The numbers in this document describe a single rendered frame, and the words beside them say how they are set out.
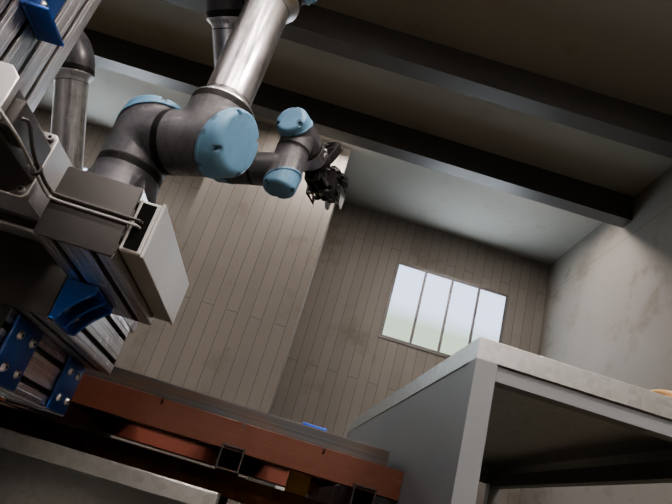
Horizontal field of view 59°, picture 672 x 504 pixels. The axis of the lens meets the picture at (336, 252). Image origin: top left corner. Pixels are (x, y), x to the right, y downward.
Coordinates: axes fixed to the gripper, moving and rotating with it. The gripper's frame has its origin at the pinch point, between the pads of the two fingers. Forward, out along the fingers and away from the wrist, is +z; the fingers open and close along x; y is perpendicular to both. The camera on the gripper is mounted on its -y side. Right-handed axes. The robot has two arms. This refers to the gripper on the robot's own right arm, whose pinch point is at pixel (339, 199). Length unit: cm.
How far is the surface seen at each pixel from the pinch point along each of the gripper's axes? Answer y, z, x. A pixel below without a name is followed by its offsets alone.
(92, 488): 80, -23, -32
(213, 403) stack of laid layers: 59, -8, -19
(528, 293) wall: -301, 707, 29
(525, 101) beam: -322, 323, 39
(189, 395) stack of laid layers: 58, -11, -24
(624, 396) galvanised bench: 52, -9, 64
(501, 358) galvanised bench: 50, -20, 44
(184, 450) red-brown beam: 61, 45, -57
